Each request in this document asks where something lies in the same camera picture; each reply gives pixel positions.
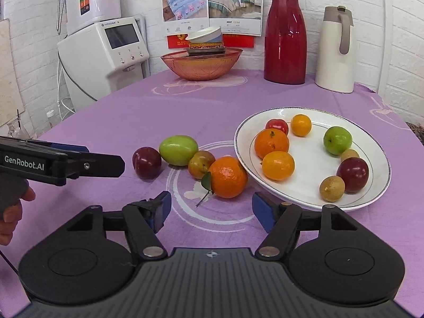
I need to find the small red apple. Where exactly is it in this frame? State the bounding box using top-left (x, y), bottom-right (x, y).
top-left (265, 118), bottom-right (289, 136)

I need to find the small tan fruit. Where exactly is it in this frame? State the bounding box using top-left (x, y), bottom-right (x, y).
top-left (340, 149), bottom-right (360, 163)
top-left (319, 176), bottom-right (345, 202)

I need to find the orange with short stem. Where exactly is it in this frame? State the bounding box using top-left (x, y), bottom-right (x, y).
top-left (254, 128), bottom-right (290, 160)

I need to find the yellow patterned bowl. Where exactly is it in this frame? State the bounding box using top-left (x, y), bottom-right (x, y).
top-left (188, 41), bottom-right (224, 50)

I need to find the white cable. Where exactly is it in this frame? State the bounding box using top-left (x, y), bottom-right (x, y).
top-left (57, 60), bottom-right (76, 118)

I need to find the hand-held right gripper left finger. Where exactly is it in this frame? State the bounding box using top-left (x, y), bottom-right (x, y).
top-left (65, 190), bottom-right (173, 259)

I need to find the bedding wall poster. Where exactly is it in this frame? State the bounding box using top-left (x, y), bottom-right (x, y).
top-left (161, 0), bottom-right (263, 36)

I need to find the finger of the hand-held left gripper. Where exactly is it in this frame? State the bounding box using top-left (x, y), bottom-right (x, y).
top-left (50, 142), bottom-right (90, 153)
top-left (65, 151), bottom-right (126, 180)

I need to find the dark patterned cloth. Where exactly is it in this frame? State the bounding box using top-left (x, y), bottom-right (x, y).
top-left (406, 122), bottom-right (424, 140)

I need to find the white thermos jug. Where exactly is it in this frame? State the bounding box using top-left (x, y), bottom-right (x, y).
top-left (315, 6), bottom-right (359, 94)

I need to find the green mango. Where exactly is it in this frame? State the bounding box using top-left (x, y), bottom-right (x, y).
top-left (159, 135), bottom-right (199, 167)

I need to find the green apple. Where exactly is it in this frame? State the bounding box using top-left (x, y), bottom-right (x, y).
top-left (323, 126), bottom-right (352, 156)

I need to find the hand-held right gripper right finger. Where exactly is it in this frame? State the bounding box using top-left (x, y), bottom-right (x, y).
top-left (252, 191), bottom-right (360, 259)

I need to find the dark red plum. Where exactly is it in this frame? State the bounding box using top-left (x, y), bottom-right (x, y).
top-left (132, 147), bottom-right (162, 180)
top-left (336, 157), bottom-right (370, 193)

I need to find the white plate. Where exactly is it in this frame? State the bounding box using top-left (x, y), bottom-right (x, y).
top-left (234, 107), bottom-right (392, 211)

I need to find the person's left hand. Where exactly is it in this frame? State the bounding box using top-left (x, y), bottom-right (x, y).
top-left (0, 185), bottom-right (36, 246)

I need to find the red thermos jug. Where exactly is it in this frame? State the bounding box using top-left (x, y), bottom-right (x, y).
top-left (263, 0), bottom-right (307, 85)

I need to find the orange with green leaf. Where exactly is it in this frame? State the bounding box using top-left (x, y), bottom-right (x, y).
top-left (195, 156), bottom-right (249, 207)

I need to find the metal hose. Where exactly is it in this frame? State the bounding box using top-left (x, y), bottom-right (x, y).
top-left (56, 0), bottom-right (72, 35)

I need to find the dark bowl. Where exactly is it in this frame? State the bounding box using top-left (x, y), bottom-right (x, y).
top-left (184, 47), bottom-right (228, 57)

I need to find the small red-yellow plum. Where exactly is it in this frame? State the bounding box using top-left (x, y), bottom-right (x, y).
top-left (188, 150), bottom-right (216, 180)

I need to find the black cable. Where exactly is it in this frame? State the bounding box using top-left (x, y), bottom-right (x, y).
top-left (0, 248), bottom-right (19, 274)

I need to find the white water dispenser with screen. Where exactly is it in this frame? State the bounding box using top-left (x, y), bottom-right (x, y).
top-left (57, 16), bottom-right (150, 111)

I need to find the purple tablecloth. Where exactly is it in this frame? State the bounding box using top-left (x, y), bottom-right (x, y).
top-left (0, 68), bottom-right (424, 318)

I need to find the small yellow-orange tangerine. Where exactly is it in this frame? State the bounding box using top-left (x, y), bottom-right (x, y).
top-left (291, 114), bottom-right (312, 137)
top-left (262, 151), bottom-right (295, 181)

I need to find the white bowl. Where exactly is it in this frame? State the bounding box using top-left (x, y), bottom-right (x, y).
top-left (186, 26), bottom-right (222, 43)

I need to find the red wall poster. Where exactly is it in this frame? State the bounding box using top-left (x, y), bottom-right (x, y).
top-left (166, 33), bottom-right (255, 50)

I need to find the orange glass bowl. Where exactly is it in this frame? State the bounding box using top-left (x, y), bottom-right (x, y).
top-left (161, 48), bottom-right (243, 81)

